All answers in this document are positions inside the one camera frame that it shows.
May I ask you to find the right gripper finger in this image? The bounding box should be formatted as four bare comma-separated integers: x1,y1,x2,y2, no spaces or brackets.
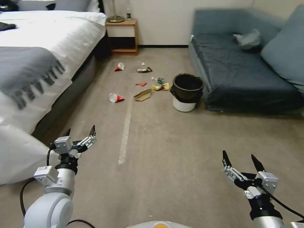
251,154,267,172
222,150,247,185

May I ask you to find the white floor tape strip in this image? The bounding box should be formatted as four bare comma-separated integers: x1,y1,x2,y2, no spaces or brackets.
117,98,133,166

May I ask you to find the white trash can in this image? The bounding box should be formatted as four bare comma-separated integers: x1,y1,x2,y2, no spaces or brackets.
172,96,198,113

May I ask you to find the black trash bag liner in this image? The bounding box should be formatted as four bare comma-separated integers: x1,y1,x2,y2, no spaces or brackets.
170,73,205,104

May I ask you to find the grey bed base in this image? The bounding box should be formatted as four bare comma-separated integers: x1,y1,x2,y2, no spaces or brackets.
31,35,112,141

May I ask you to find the brown cardboard tray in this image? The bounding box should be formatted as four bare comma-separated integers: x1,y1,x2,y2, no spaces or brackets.
133,88,153,102

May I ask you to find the grey fringed blanket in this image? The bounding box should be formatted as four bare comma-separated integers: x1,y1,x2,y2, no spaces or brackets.
0,46,66,110

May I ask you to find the yellow snack wrapper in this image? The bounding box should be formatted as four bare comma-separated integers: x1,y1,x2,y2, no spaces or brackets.
152,82,170,92

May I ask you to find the blue sofa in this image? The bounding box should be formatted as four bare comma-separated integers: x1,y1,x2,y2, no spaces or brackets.
188,4,304,114

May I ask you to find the white bed duvet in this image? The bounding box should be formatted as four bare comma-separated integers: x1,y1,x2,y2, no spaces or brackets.
0,10,108,186

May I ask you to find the wooden nightstand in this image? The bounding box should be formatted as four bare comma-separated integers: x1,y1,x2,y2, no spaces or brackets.
105,18,139,56

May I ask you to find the blue sofa cushion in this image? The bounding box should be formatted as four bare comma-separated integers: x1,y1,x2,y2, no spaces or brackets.
260,5,304,92

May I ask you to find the black item on bedding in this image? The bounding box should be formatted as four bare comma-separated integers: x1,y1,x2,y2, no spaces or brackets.
0,22,17,32

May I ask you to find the brass lamp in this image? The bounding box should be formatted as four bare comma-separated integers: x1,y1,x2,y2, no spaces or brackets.
107,0,125,24

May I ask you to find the crumpled grey cloth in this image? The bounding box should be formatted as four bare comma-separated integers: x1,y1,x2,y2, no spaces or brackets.
232,28,262,51

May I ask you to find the white pillow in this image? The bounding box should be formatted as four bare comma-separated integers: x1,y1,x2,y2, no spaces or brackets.
17,0,102,14

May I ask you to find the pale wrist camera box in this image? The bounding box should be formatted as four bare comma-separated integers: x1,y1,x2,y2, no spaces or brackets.
257,171,279,195
54,136,73,155

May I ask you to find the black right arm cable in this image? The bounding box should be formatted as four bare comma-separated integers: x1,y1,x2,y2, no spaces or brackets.
259,185,304,218

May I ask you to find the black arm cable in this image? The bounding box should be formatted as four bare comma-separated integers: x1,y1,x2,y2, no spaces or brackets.
20,147,55,217
259,185,304,218

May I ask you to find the thin black cable loop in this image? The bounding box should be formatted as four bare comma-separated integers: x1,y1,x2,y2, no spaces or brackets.
66,219,96,228

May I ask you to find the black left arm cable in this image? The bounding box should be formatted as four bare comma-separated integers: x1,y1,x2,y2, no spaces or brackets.
20,147,55,217

